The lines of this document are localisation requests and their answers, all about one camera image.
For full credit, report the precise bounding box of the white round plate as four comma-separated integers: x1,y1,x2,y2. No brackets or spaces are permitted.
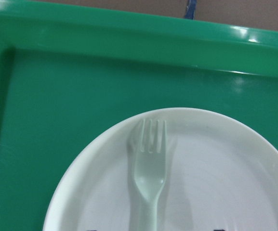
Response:
43,108,278,231

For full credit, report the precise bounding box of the pale green plastic fork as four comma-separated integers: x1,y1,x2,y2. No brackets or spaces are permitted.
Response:
130,119,168,231

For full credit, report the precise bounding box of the green plastic tray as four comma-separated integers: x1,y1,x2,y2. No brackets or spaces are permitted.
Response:
0,0,278,231

